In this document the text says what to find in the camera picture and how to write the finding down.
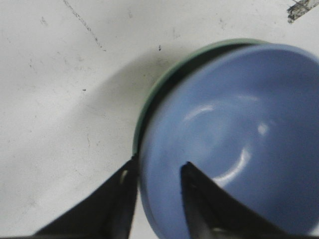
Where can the blue bowl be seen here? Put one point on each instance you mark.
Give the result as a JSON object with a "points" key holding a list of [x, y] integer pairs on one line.
{"points": [[249, 120]]}

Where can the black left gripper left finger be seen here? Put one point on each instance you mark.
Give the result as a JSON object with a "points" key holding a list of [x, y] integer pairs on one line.
{"points": [[107, 212]]}

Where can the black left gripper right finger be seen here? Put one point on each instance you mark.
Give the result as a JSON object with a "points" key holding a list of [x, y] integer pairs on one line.
{"points": [[212, 212]]}

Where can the green bowl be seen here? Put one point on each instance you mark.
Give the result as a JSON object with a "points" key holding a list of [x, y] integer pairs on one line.
{"points": [[171, 77]]}

